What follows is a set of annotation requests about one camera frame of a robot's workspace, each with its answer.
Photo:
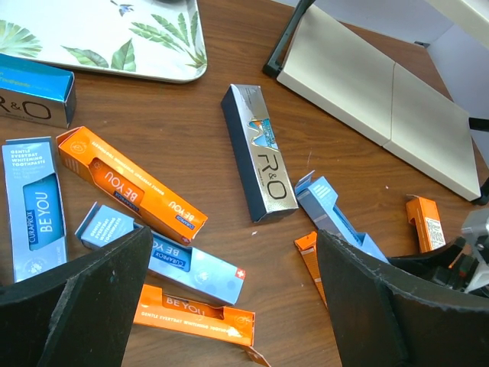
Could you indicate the orange Curaprox box open flap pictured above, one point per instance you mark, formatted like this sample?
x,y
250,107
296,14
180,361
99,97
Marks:
x,y
227,324

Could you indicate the leaf patterned serving tray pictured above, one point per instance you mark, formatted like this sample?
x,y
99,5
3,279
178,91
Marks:
x,y
156,40

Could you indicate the silver R&O toothpaste box centre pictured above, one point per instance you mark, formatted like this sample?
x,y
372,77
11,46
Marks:
x,y
267,187

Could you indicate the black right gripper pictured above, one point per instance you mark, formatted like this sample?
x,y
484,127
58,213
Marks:
x,y
461,265

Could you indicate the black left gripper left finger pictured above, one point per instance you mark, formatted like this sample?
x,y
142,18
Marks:
x,y
79,313

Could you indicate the orange curaprox box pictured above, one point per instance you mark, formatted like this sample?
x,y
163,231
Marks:
x,y
100,164
306,246
424,215

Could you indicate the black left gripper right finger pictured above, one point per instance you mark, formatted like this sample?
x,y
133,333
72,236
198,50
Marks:
x,y
384,316

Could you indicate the cream three tier shelf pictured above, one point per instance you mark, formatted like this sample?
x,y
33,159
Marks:
x,y
326,63

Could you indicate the light blue Curaprox box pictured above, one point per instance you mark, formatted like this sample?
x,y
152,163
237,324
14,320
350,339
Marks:
x,y
187,266
35,207
318,198

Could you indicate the blue silver R&O toothpaste box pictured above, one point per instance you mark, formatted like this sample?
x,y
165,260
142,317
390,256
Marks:
x,y
38,93

